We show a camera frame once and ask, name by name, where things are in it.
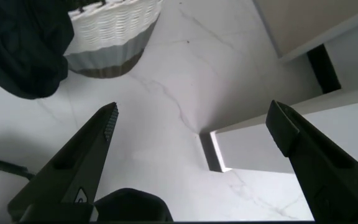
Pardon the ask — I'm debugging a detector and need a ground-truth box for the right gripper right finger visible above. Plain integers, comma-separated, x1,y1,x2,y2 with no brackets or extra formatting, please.
265,100,358,223

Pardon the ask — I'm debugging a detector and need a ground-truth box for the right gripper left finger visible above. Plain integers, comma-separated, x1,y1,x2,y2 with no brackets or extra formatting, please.
7,101,119,222

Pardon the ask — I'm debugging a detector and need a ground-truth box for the black garment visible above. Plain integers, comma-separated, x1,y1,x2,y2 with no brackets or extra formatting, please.
0,0,75,100

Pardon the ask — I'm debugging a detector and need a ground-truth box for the black clothes rack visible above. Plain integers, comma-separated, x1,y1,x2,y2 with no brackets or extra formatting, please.
0,154,36,181

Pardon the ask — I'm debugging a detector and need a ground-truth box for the white laundry basket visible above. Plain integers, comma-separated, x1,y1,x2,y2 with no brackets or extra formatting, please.
63,0,165,79

